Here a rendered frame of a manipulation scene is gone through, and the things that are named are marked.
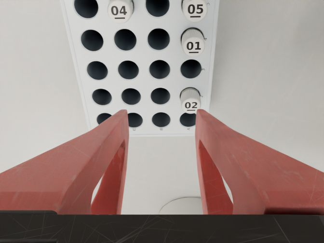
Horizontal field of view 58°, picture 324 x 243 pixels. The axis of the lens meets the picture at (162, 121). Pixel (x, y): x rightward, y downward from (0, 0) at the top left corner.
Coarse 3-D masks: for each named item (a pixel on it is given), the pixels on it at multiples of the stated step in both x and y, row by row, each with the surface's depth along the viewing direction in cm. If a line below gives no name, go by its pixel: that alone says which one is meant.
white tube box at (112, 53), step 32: (64, 0) 15; (96, 0) 15; (160, 0) 18; (96, 32) 19; (128, 32) 19; (160, 32) 19; (96, 64) 20; (128, 64) 20; (160, 64) 20; (192, 64) 20; (96, 96) 20; (128, 96) 20; (160, 96) 20; (160, 128) 20; (192, 128) 20
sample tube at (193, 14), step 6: (186, 0) 14; (192, 0) 14; (198, 0) 14; (204, 0) 14; (186, 6) 14; (192, 6) 14; (198, 6) 14; (204, 6) 14; (186, 12) 14; (192, 12) 14; (198, 12) 14; (204, 12) 14; (192, 18) 15; (198, 18) 15
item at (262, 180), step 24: (216, 120) 11; (216, 144) 9; (240, 144) 8; (216, 168) 11; (240, 168) 7; (264, 168) 6; (288, 168) 6; (312, 168) 6; (216, 192) 11; (240, 192) 7; (264, 192) 5; (288, 192) 5; (312, 192) 5
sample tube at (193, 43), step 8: (184, 32) 17; (192, 32) 16; (200, 32) 16; (184, 40) 16; (192, 40) 15; (200, 40) 15; (184, 48) 16; (192, 48) 16; (200, 48) 16; (192, 56) 16
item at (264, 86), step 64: (0, 0) 19; (256, 0) 19; (320, 0) 19; (0, 64) 22; (64, 64) 22; (256, 64) 22; (320, 64) 21; (0, 128) 25; (64, 128) 25; (256, 128) 25; (320, 128) 25; (128, 192) 30; (192, 192) 30
